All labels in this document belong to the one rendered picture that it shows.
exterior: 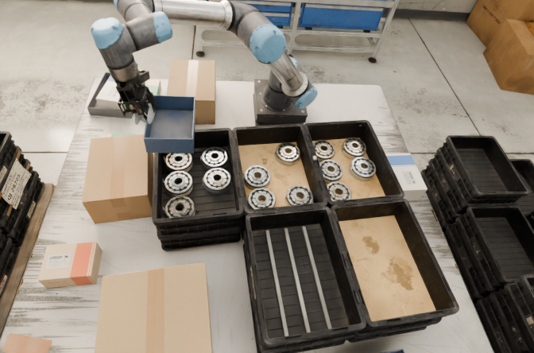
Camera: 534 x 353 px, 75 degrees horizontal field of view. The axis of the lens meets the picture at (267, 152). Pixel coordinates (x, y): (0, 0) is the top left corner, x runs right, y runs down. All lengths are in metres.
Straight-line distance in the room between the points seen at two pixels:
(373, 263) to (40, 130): 2.41
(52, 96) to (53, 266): 1.99
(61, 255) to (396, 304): 1.13
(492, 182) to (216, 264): 1.60
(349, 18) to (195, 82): 1.94
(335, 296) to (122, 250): 0.78
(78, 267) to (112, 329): 0.32
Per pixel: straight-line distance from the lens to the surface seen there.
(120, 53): 1.00
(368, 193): 1.47
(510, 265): 2.22
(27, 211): 2.30
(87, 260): 1.38
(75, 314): 1.40
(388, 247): 1.38
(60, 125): 2.95
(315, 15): 3.27
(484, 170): 2.36
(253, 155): 1.47
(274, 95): 1.68
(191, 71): 1.81
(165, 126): 1.26
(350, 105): 2.00
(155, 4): 1.13
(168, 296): 1.14
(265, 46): 1.18
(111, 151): 1.50
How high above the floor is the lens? 1.97
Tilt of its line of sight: 50 degrees down
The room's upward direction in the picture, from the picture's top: 9 degrees clockwise
